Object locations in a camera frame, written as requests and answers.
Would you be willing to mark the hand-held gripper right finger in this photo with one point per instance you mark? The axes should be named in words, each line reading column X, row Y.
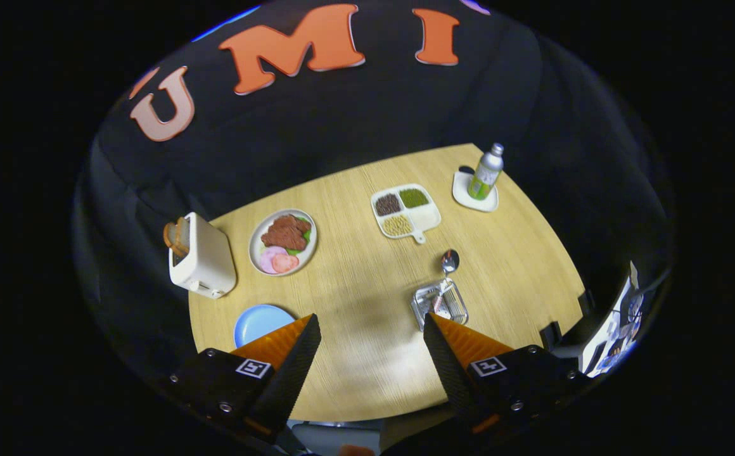
column 447, row 367

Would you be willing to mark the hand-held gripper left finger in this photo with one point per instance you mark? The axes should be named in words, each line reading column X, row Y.
column 294, row 370

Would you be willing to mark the blue plate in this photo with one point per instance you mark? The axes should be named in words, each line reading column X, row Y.
column 256, row 323

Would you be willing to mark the red tomato slice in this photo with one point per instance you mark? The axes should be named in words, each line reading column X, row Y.
column 285, row 263

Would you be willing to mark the pink ham slice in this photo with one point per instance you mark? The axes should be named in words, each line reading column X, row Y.
column 269, row 256

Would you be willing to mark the white plate with meat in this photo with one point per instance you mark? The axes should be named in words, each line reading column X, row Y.
column 256, row 253

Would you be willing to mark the green lettuce leaf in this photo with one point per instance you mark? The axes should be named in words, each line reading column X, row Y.
column 307, row 235

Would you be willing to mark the brown steak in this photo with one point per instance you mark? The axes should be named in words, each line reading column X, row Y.
column 285, row 233

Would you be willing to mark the white toaster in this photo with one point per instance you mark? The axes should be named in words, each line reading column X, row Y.
column 206, row 259

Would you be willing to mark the white divided dish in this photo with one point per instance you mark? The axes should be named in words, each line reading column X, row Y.
column 426, row 218

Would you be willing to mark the pile of yellow beans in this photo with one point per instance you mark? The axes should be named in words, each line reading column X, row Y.
column 397, row 225

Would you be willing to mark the pile of green beans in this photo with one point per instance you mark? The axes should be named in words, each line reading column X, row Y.
column 414, row 197

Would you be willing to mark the pile of dark beans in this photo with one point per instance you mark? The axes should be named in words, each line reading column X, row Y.
column 388, row 204

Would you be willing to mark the toasted bread slice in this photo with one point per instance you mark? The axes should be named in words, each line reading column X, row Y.
column 171, row 237
column 184, row 233

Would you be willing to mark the white square coaster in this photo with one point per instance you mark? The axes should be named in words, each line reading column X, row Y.
column 462, row 190

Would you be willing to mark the green label bottle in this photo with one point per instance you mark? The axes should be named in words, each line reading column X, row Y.
column 485, row 177

